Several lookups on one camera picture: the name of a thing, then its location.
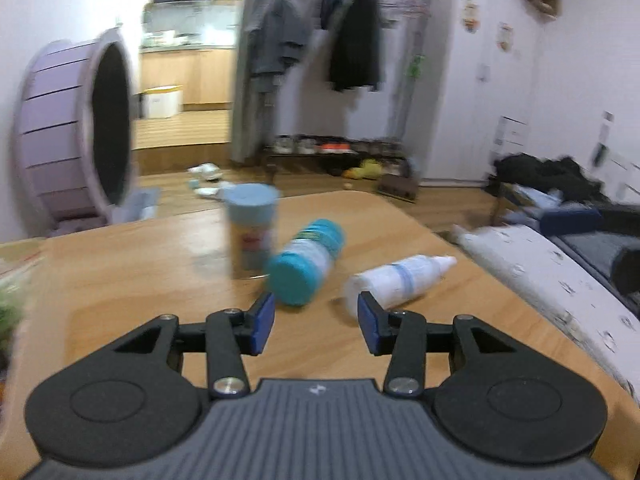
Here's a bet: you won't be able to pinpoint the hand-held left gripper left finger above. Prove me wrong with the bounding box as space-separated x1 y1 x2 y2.
112 291 277 401

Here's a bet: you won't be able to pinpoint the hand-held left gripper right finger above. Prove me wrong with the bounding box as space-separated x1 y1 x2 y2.
356 291 521 401

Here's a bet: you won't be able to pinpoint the white squeeze bottle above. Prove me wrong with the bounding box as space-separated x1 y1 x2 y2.
344 255 458 319

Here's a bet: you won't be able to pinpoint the clear bottle with teal cap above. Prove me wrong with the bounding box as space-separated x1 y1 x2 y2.
267 219 347 307

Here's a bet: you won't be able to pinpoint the tall cup with blue lid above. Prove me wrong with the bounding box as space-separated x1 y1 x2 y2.
222 183 281 280

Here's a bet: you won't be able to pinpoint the beige plastic bin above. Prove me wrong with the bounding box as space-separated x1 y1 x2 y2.
0 239 48 411

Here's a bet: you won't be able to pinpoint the white slipper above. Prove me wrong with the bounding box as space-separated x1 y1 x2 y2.
187 162 224 181
195 182 236 201

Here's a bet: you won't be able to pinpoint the brown cardboard box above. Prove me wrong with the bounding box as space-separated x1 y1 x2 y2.
377 172 421 204

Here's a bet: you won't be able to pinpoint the row of shoes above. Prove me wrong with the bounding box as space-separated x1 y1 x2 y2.
272 135 408 176

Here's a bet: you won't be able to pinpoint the wooden stool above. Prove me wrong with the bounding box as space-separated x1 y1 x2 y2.
489 182 522 227

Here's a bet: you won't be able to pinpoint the white printed mattress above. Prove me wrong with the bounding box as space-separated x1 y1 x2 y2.
450 225 640 403

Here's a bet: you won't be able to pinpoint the black clothes rack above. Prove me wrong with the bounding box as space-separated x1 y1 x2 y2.
262 0 433 182

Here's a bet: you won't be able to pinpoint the blue pillow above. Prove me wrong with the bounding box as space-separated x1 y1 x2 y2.
540 207 604 236

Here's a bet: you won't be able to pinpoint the white wardrobe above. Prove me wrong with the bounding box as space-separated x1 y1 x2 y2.
415 0 640 196

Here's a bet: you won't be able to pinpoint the black clothing pile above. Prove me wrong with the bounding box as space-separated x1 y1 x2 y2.
492 152 602 204

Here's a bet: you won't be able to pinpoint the grey curtain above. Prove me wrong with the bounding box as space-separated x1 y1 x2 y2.
231 0 281 163

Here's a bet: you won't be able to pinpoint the white box with yellow lid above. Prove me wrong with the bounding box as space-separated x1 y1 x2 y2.
142 85 183 120

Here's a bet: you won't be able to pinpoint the grey blanket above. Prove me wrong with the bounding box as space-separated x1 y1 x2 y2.
555 200 640 307

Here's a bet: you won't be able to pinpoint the wooden kitchen cabinets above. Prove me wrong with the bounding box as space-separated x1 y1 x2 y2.
140 47 241 111

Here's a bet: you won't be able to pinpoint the grey coat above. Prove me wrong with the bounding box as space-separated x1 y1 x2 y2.
250 0 313 94

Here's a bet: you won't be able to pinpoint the black coat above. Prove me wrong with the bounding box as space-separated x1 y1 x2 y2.
327 0 383 93

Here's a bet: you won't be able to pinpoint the purple cat wheel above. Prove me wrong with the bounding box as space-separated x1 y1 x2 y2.
12 27 139 238

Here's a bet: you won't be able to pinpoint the dark blue garment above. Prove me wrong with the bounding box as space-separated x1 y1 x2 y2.
320 0 346 29

